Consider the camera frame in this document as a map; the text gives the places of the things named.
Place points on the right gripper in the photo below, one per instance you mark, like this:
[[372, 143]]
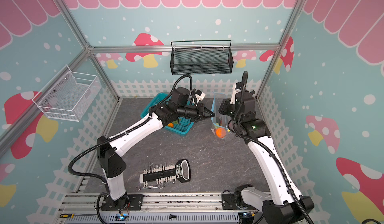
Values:
[[226, 107]]

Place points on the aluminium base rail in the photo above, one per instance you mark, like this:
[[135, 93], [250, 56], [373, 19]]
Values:
[[162, 208]]

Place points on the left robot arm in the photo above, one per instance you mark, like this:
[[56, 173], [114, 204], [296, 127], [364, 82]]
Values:
[[111, 151]]

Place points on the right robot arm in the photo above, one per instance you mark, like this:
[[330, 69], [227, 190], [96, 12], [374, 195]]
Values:
[[285, 203]]

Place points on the orange toy tomato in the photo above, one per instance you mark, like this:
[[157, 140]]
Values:
[[221, 132]]

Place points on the black wire wall basket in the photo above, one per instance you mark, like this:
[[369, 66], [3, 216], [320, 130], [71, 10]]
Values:
[[201, 57]]

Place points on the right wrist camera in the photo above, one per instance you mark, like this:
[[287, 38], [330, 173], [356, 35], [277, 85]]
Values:
[[237, 87]]

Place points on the clear zip top bag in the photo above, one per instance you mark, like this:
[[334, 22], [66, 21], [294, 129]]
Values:
[[219, 121]]

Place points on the white wire wall basket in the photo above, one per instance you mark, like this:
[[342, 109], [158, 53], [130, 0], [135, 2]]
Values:
[[68, 96]]

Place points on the black screwdriver bit set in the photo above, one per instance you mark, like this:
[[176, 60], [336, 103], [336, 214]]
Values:
[[164, 175]]

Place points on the yellow handled screwdriver left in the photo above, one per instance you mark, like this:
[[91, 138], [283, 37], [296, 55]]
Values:
[[71, 216]]

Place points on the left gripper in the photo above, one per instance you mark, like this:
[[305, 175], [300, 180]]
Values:
[[201, 112]]

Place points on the teal plastic basket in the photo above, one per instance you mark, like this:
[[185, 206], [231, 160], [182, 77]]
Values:
[[177, 129]]

